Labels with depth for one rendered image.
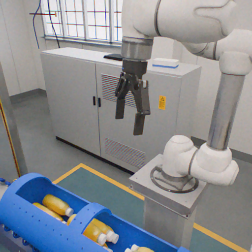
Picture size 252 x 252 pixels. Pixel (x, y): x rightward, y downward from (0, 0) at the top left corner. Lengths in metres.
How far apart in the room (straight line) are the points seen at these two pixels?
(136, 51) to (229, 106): 0.62
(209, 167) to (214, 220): 1.57
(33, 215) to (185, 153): 0.80
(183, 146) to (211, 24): 0.82
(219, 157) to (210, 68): 2.32
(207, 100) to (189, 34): 2.97
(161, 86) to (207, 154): 1.20
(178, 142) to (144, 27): 0.79
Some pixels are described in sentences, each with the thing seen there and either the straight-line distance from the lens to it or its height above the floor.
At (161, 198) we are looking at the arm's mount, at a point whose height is 1.05.
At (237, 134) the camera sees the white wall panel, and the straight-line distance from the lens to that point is 3.60.
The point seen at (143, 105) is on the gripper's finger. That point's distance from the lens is 0.64.
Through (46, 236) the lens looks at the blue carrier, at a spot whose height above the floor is 1.16.
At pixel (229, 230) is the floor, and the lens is 2.74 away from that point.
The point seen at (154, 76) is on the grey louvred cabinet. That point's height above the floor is 1.40.
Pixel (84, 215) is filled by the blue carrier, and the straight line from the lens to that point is 1.01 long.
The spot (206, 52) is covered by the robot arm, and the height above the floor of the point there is 1.81.
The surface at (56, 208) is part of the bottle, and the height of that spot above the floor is 1.06.
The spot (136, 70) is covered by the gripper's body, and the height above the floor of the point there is 1.83.
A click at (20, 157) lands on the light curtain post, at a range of 1.95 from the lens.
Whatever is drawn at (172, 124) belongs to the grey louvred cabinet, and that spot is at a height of 0.94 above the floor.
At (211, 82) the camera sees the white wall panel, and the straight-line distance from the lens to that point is 3.45.
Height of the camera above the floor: 1.99
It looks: 27 degrees down
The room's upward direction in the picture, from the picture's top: straight up
